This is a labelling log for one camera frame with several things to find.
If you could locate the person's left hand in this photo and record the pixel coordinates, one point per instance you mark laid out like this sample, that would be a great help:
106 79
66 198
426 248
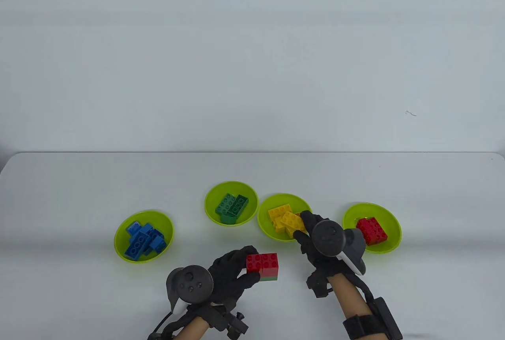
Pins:
230 273

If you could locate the person's right hand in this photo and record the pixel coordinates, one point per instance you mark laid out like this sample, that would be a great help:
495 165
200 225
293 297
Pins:
307 245

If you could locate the small green toy brick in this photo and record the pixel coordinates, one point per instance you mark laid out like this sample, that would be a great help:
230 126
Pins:
229 218

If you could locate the small blue toy brick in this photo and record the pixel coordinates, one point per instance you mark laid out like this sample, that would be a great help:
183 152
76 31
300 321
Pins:
134 227
159 245

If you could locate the person's right forearm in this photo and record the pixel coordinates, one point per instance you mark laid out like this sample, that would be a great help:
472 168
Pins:
347 296

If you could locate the lime green plastic bowl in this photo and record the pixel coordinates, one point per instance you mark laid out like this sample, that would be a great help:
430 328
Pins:
390 217
158 217
213 200
266 229

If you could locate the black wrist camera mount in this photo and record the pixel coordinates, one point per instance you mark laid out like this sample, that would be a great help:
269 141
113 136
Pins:
317 284
234 326

